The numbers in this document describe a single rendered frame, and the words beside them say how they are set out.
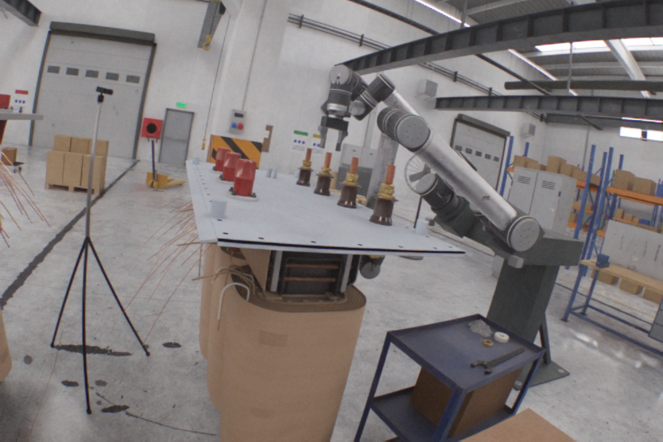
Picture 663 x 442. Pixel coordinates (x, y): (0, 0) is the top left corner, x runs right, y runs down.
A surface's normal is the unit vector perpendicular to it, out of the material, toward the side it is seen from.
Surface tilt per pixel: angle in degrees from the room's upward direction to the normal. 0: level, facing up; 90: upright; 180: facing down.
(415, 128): 101
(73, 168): 90
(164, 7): 90
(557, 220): 90
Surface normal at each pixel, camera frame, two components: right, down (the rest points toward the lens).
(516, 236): 0.02, 0.32
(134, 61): 0.40, 0.18
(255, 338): -0.30, 0.06
